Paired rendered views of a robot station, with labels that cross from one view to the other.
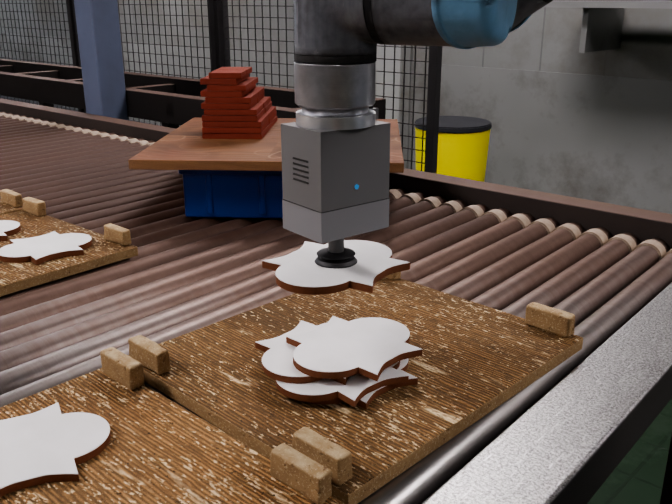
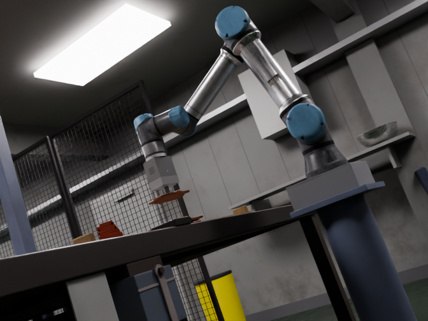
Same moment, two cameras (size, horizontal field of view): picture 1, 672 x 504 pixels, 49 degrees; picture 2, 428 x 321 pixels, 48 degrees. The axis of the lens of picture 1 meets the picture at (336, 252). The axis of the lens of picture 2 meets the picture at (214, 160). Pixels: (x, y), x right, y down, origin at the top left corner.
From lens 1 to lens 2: 1.12 m
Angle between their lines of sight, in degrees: 34
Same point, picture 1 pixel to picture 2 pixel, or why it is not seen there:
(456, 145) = (218, 285)
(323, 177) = (158, 167)
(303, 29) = (142, 137)
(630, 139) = (301, 255)
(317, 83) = (149, 147)
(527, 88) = (243, 253)
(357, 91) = (159, 146)
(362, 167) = (167, 165)
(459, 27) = (177, 121)
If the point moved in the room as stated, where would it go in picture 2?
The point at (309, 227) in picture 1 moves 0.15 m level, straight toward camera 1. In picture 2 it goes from (158, 183) to (163, 172)
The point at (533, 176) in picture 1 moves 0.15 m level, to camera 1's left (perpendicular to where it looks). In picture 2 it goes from (266, 296) to (254, 300)
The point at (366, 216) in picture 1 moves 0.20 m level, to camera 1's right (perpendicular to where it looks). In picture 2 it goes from (172, 178) to (225, 162)
